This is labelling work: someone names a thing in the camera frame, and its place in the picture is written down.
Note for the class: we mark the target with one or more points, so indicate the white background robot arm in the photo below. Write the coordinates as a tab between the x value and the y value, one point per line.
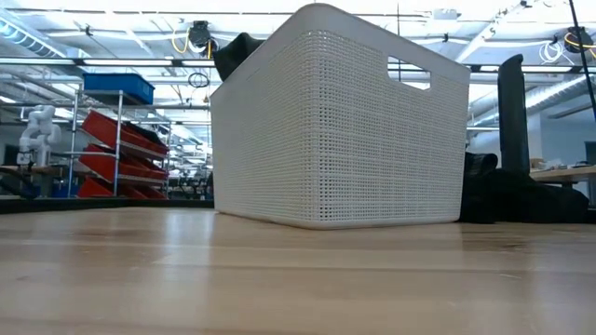
37	135

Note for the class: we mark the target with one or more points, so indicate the black upright post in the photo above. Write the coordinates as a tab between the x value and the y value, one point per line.
512	116

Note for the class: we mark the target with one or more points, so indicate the metal shelf rack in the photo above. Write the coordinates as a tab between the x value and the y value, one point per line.
118	139

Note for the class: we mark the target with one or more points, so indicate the thin black rod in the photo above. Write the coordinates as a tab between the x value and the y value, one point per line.
583	56

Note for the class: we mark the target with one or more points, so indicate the background wooden table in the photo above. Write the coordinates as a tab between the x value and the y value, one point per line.
563	174

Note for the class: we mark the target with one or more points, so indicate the red plastic bin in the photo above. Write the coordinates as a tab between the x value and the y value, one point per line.
93	188
100	165
107	130

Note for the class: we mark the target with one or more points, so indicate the white perforated plastic basket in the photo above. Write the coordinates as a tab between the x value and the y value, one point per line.
335	139

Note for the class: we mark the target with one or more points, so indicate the blue plastic bin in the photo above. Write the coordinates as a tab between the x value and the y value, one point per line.
118	88

